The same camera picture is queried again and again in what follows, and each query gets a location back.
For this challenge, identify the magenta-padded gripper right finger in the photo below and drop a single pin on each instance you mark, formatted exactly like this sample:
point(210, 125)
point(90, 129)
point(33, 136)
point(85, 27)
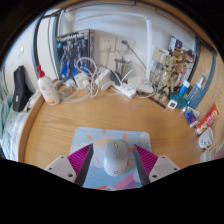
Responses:
point(161, 165)

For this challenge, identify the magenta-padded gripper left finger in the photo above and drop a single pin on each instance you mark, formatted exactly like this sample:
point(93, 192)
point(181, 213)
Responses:
point(61, 166)

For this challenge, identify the grey computer mouse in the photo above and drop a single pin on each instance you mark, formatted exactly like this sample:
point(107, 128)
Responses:
point(115, 158)

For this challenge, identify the pastel cloud print mouse pad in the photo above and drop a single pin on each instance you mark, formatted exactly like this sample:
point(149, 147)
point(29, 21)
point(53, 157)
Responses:
point(90, 135)

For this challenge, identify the clear plastic cup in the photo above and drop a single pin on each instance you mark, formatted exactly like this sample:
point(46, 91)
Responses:
point(207, 156)

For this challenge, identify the white mug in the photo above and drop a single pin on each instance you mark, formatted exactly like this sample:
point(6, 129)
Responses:
point(205, 138)

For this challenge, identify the blue packet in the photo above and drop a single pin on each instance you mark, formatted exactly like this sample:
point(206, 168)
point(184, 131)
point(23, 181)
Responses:
point(191, 117)

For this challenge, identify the bed with plaid bedding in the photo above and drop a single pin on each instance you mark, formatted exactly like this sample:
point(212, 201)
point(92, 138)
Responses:
point(11, 130)

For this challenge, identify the small white square clock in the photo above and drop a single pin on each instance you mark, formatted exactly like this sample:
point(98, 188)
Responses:
point(171, 104)

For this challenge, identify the red snack can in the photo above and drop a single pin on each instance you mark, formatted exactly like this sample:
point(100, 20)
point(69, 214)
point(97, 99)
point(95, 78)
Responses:
point(208, 119)

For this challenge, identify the teal bottle with blue cap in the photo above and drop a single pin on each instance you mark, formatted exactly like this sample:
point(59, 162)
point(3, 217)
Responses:
point(178, 100)

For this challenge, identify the white red-pump lotion bottle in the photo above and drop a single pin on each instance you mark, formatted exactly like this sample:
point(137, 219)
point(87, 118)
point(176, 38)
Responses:
point(48, 90)

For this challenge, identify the blue spray bottle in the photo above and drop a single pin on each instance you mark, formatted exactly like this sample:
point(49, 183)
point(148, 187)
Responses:
point(194, 95)

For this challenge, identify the white power strip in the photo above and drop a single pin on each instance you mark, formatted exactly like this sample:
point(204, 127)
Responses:
point(126, 90)

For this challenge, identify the beige robot model figure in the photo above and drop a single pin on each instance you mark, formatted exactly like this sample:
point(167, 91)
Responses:
point(165, 80)

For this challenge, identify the black bag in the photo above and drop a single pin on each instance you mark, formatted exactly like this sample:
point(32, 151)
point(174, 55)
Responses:
point(21, 88)

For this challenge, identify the white cube charger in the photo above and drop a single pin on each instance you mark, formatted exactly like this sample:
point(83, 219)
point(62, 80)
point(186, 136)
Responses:
point(81, 80)

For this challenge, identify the white plug adapter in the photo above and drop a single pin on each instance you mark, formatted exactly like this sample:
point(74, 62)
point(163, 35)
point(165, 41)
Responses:
point(103, 79)

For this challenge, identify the steel cup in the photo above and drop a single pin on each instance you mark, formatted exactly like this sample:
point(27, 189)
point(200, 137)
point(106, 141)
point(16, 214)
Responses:
point(122, 68)

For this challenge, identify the colourful model kit box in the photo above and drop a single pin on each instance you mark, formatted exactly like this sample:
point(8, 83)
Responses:
point(185, 53)

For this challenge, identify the blue robot model kit box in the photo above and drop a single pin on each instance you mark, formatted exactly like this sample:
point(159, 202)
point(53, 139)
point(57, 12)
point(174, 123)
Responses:
point(74, 50)

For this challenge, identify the white wall outlet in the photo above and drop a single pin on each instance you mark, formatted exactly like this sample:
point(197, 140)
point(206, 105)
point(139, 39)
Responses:
point(107, 44)

